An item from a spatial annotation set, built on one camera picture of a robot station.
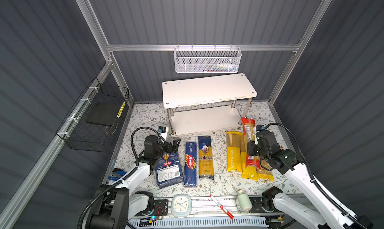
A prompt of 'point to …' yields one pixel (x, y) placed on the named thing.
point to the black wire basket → (91, 127)
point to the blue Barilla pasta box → (168, 169)
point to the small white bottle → (245, 202)
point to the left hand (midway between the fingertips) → (173, 138)
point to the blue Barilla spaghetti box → (190, 165)
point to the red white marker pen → (221, 206)
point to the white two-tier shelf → (207, 104)
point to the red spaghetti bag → (248, 134)
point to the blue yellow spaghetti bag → (206, 165)
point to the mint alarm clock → (181, 205)
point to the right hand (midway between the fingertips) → (251, 144)
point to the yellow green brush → (121, 109)
